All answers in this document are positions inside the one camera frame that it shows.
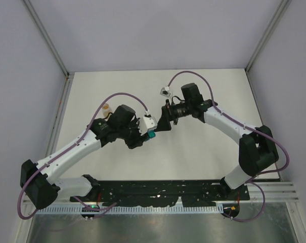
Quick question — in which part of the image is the clear pill bottle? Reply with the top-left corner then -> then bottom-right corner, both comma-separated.
102,103 -> 113,119

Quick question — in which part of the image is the right aluminium frame post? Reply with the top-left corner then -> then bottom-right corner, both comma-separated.
245,0 -> 292,74

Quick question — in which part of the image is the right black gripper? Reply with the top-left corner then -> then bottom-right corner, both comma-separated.
154,99 -> 192,132

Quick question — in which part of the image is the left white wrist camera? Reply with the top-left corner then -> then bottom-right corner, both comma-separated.
138,110 -> 157,135

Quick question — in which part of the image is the white slotted cable duct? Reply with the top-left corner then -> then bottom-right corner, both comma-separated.
37,204 -> 223,215

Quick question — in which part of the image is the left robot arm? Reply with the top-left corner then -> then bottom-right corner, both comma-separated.
20,105 -> 157,210

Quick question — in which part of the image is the left aluminium frame post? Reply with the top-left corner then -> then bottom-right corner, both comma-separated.
21,0 -> 69,77

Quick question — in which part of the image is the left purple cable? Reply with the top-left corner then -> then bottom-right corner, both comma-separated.
17,92 -> 151,221

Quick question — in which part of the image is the teal pill organizer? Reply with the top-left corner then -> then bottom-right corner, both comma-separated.
145,130 -> 156,141

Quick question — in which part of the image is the aluminium frame post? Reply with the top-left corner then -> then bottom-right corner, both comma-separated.
21,0 -> 69,77
245,0 -> 292,74

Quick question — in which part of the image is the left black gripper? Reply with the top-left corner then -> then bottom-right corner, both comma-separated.
118,118 -> 149,148

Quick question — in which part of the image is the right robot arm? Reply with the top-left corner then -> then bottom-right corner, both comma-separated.
156,83 -> 279,199

